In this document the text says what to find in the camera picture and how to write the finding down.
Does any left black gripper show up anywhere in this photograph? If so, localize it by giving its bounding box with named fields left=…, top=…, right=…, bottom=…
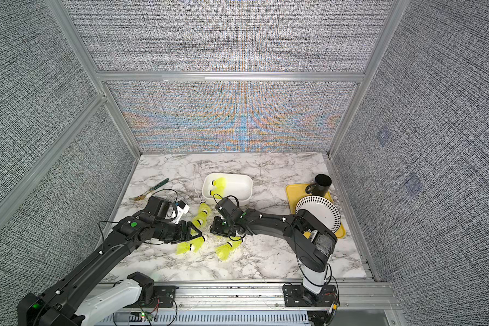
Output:
left=154, top=219, right=204, bottom=244

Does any yellow shuttlecock three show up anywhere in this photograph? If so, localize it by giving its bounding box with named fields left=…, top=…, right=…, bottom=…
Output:
left=198, top=202, right=211, bottom=217

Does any white plastic storage box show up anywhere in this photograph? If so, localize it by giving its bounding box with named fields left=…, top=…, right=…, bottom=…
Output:
left=201, top=173, right=253, bottom=205

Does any yellow shuttlecock one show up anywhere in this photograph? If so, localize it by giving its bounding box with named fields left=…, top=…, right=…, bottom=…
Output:
left=211, top=177, right=227, bottom=189

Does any yellow shuttlecock two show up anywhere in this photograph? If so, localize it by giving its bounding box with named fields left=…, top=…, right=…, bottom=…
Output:
left=209, top=187, right=225, bottom=198

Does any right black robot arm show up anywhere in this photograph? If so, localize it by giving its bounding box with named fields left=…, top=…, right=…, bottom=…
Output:
left=210, top=207, right=338, bottom=306

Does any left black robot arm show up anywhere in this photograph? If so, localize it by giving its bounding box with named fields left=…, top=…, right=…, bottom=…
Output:
left=18, top=211, right=202, bottom=325

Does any yellow shuttlecock four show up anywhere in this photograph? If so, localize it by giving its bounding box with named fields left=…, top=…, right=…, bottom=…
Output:
left=192, top=212, right=207, bottom=229

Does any yellow shuttlecock eight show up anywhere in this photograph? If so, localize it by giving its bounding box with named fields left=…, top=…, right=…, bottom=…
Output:
left=176, top=236, right=206, bottom=255

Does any yellow shuttlecock seven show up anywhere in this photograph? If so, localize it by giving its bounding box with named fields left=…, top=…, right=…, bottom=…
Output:
left=215, top=240, right=242, bottom=261

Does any black dotted white plate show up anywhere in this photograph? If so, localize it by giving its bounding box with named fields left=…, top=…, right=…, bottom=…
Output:
left=295, top=196, right=342, bottom=233

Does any black mug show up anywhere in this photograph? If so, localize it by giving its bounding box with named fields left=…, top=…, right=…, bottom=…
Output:
left=305, top=174, right=332, bottom=197

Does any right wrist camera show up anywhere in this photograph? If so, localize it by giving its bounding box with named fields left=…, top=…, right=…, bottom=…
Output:
left=215, top=195, right=244, bottom=222

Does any green handled brush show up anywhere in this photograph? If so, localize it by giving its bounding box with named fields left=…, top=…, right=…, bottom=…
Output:
left=130, top=178, right=169, bottom=202

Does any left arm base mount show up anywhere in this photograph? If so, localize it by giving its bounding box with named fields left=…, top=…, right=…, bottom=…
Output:
left=128, top=285, right=177, bottom=309

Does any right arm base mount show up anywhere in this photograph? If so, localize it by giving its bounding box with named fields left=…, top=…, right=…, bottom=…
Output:
left=283, top=283, right=340, bottom=307

